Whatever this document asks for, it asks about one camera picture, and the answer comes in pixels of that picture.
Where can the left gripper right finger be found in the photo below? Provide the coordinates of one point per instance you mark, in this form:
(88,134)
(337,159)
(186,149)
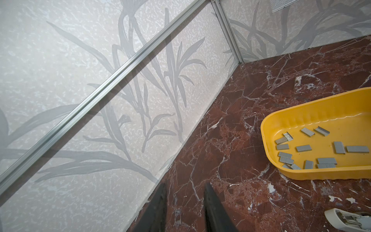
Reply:
(216,217)

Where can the white wire mesh basket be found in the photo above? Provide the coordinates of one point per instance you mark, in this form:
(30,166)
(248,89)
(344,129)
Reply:
(277,5)

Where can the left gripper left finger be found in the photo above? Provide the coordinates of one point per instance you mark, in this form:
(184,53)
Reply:
(154,217)

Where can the staple strip in tray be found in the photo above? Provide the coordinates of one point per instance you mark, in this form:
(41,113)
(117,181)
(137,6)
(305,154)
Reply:
(307,132)
(357,149)
(303,148)
(327,161)

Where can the yellow plastic tray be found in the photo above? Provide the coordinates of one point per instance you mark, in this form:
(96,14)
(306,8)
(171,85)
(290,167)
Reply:
(337,121)

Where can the white mini stapler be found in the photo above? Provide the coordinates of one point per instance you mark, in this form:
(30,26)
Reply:
(349,222)

